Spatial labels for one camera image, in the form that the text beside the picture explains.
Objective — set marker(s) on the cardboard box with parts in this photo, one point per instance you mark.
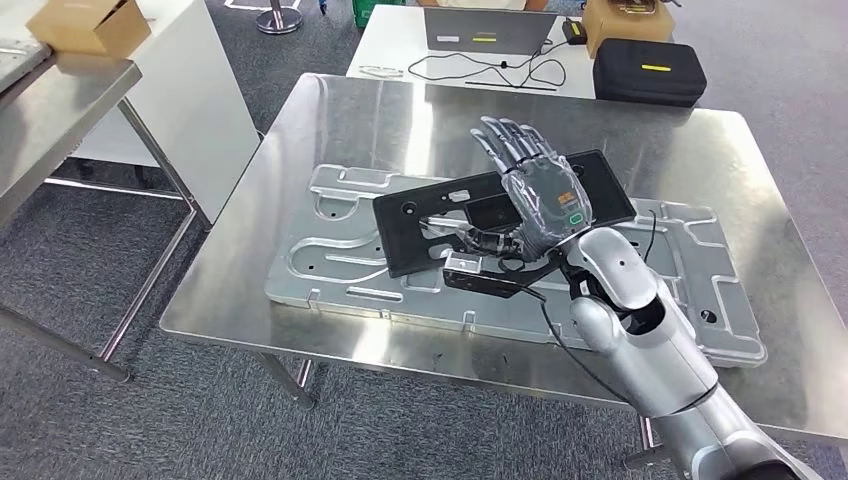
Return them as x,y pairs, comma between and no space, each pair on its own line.
629,30

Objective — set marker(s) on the open cardboard box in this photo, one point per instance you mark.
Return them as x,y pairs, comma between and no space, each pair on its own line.
86,30

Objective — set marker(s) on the clear safety glasses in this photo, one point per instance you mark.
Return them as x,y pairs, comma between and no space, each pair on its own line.
383,71

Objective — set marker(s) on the stainless steel workbench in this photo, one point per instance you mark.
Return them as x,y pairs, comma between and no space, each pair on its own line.
371,126

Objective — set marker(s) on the white desk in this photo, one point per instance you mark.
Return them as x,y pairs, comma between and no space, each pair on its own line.
391,40

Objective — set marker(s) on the chrome stanchion post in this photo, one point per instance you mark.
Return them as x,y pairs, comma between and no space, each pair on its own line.
278,20

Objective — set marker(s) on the green bin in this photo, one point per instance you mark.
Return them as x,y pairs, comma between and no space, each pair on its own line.
378,12

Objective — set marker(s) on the white cabinet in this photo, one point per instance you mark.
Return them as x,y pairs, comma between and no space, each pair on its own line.
192,106

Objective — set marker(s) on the silver stamped metal panel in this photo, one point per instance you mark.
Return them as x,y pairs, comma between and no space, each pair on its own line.
344,278

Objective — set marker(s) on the black plastic plate frame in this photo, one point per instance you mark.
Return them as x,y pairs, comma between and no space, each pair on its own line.
411,238

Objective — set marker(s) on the grey laptop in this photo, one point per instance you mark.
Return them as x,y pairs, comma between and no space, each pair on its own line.
490,30

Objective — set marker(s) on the stainless steel side table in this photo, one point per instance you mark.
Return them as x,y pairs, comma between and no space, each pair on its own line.
46,126

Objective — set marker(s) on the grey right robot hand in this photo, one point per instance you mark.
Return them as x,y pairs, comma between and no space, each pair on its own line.
543,199

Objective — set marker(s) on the black zip case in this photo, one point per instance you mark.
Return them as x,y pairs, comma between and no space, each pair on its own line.
649,76

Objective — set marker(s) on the grey metal panel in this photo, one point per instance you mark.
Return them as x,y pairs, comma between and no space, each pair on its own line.
20,63

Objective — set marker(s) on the small black labelled device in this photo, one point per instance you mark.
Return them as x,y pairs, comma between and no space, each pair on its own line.
575,32

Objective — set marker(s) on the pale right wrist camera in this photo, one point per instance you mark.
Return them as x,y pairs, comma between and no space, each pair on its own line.
467,265

